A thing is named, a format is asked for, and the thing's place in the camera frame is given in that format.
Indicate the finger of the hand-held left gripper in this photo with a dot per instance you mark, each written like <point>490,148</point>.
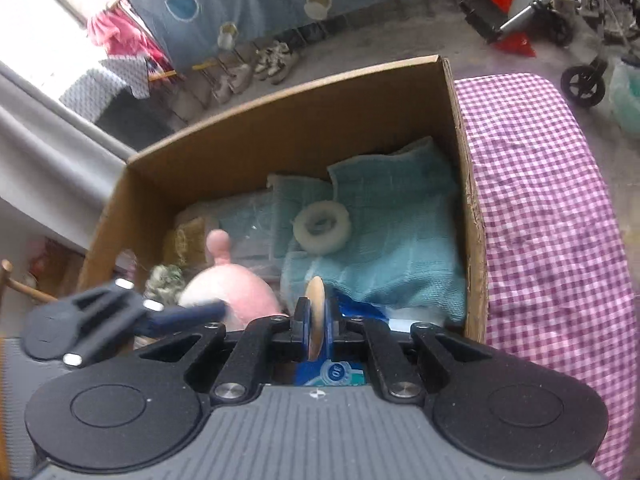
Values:
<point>185,315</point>

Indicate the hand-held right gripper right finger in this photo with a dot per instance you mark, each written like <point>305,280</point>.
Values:
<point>332,327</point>

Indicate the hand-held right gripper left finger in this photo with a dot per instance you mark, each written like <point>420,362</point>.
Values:
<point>300,327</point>

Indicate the thin wooden disc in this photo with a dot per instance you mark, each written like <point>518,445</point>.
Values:
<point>315,310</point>

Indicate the blue and white tissue pack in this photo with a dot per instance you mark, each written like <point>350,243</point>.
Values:
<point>327,374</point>

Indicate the pink and white plush toy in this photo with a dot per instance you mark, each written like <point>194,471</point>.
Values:
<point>235,290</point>

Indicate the brown cardboard box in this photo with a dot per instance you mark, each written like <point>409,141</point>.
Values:
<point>300,125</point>

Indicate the green mottled soft object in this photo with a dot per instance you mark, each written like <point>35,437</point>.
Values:
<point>162,280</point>

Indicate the white curtain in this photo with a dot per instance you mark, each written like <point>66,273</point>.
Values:
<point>50,150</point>

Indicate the black furniture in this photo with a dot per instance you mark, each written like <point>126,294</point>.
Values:
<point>132,117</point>

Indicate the yellow stick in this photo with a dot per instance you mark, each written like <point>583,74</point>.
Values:
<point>165,75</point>

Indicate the pink checkered cloth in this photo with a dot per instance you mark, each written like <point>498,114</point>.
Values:
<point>545,210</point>

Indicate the pink red hanging clothes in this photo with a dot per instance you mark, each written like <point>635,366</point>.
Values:
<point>120,35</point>

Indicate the blue blanket with circles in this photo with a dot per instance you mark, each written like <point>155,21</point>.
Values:
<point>280,5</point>

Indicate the small red plastic bag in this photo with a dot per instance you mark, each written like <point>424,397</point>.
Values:
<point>515,44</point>

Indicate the green plastic bag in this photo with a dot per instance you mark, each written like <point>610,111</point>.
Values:
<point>625,95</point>

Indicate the wheelchair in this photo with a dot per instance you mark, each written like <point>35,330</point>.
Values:
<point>535,5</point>

